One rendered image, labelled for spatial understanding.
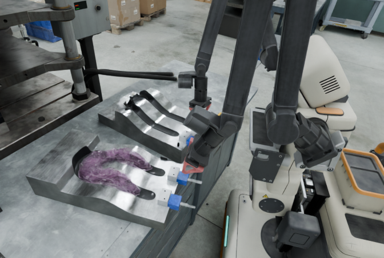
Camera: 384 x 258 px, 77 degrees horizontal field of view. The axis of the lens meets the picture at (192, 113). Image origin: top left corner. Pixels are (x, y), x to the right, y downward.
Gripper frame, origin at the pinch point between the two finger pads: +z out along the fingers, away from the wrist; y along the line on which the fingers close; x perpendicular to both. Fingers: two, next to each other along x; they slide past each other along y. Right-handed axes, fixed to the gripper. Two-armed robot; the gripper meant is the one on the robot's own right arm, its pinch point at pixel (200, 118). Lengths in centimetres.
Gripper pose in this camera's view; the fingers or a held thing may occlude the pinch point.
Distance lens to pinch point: 111.2
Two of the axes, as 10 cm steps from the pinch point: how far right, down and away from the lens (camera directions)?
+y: -5.1, 3.7, -7.8
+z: -0.1, 9.0, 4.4
